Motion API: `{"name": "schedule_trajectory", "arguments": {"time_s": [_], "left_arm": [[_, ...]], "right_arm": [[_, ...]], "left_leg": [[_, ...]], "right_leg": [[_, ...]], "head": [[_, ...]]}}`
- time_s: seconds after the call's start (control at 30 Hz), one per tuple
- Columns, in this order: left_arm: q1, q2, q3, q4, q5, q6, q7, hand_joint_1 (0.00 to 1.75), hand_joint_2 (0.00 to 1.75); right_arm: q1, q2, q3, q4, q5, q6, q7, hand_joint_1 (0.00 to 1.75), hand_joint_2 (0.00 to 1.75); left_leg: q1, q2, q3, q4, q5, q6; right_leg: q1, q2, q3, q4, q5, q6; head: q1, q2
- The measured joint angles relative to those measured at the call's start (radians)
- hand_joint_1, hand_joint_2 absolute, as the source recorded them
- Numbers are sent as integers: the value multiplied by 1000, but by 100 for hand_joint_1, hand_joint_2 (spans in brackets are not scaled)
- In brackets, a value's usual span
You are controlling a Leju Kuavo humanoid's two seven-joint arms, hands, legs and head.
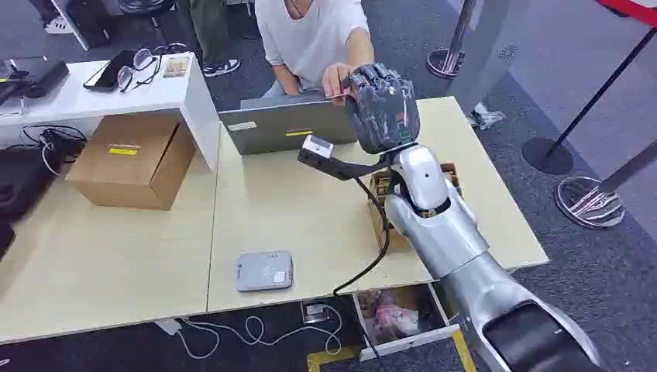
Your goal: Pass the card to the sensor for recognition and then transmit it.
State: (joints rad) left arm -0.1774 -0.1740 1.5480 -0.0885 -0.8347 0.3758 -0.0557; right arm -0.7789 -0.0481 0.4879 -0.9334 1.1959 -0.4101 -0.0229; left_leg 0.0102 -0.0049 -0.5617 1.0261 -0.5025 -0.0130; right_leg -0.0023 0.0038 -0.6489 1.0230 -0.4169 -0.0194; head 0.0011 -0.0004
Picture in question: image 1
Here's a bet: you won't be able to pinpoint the person's left hand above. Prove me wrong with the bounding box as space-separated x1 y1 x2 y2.
322 62 360 107

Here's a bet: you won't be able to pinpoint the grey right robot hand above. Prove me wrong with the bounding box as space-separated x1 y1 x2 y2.
342 62 421 156

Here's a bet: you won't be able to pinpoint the person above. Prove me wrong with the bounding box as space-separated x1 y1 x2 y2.
255 0 377 107

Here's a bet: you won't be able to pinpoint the grey laptop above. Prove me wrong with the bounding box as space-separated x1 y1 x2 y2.
218 91 359 157

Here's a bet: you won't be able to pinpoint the chrome stanchion with round base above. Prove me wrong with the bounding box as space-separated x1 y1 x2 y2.
427 0 476 80
555 139 657 230

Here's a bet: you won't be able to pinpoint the crumpled clear wrapper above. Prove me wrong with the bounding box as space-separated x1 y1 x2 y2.
467 102 507 131

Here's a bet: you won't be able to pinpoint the grey pillar panel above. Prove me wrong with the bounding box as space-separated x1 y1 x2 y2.
445 0 536 115

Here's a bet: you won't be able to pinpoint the standing person's legs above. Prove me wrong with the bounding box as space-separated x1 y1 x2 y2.
174 0 242 78

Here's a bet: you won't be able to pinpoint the white shelf table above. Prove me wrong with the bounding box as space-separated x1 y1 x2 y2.
0 51 222 174

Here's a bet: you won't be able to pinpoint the black stanchion with round base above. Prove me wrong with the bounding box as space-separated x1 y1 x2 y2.
521 27 657 176

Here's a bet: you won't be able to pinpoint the grey card reader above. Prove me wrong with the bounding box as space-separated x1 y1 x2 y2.
235 250 294 294

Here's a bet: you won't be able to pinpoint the black chair base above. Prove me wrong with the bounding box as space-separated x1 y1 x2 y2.
118 0 176 17

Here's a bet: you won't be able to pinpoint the pink plastic bag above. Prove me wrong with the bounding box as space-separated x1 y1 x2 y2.
376 302 421 339

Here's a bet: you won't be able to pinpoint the black framed glasses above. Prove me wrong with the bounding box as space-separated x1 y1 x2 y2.
116 46 164 95

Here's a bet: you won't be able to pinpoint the metal floor socket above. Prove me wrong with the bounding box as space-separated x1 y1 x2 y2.
301 301 330 325

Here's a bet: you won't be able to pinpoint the brown cardboard box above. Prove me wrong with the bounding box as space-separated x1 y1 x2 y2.
65 113 198 212

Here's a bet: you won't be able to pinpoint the black smartphone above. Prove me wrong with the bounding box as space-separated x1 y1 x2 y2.
82 48 138 94

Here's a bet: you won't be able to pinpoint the white open drawer box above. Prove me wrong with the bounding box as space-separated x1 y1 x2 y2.
353 283 462 363

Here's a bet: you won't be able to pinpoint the yellow floor tape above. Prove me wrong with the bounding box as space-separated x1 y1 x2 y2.
451 329 478 372
306 344 363 372

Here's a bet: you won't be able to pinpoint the black cabinet with white leg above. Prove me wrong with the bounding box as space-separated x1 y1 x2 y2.
50 0 115 52

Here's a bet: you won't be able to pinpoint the black device box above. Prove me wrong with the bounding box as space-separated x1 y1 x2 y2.
0 56 71 100

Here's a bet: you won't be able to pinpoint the white power adapter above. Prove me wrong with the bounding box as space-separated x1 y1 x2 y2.
154 317 184 337

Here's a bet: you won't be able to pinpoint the black bag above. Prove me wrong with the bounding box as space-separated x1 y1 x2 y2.
0 146 64 222

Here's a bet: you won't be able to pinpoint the black camera bracket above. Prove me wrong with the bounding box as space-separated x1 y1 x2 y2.
298 149 397 182

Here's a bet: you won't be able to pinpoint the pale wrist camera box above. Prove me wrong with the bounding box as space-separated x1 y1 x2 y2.
301 135 335 161

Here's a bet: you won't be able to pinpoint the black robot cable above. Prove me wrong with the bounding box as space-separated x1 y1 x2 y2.
332 177 391 372

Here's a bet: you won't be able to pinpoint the white power cable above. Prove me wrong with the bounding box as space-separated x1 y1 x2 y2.
174 305 344 361

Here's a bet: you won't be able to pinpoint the red barrier rope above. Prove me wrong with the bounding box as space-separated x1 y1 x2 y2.
595 0 657 28

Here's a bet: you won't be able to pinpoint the black and white cable bundle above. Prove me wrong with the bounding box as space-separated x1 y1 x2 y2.
19 124 89 177

